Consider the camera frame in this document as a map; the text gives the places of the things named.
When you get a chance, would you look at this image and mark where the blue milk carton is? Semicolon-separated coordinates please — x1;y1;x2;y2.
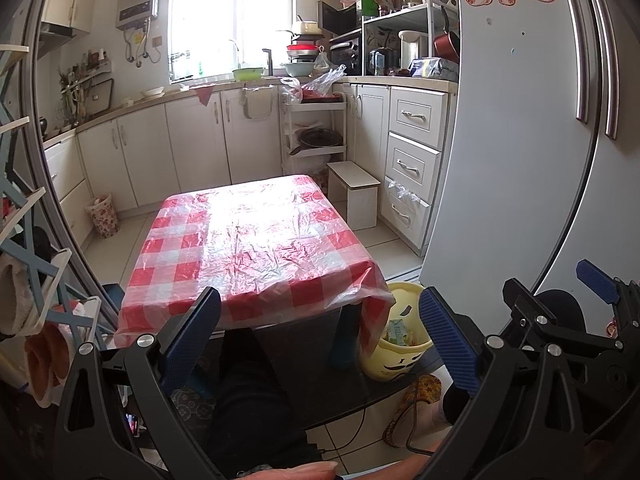
384;318;416;347

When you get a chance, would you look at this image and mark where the yellow trash bin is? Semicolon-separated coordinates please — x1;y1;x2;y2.
360;282;434;382

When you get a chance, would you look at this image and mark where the person's left hand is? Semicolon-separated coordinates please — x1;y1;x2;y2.
245;454;431;480

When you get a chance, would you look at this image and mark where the silver refrigerator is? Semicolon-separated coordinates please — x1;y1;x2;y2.
420;0;639;335

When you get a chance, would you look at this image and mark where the red checkered tablecloth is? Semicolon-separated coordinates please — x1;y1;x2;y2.
114;174;395;354

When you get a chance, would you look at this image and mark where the floral waste basket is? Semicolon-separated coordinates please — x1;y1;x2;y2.
85;193;119;238

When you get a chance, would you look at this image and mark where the white step stool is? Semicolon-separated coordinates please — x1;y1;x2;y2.
328;162;381;231

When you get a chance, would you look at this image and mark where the black pan on shelf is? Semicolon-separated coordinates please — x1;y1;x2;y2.
290;127;343;156

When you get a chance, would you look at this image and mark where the white hanging bag holder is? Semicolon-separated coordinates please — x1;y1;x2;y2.
240;84;276;120

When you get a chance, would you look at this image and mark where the white shelf rack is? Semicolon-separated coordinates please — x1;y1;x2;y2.
279;92;347;177

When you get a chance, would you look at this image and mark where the red pot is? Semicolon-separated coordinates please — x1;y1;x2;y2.
433;6;460;64

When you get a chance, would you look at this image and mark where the green bowl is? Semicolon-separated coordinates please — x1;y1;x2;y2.
232;67;264;81

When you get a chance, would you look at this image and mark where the white kettle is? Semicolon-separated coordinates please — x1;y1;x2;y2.
398;30;430;75

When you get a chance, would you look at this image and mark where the black microwave oven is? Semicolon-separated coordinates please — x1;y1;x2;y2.
318;0;361;36

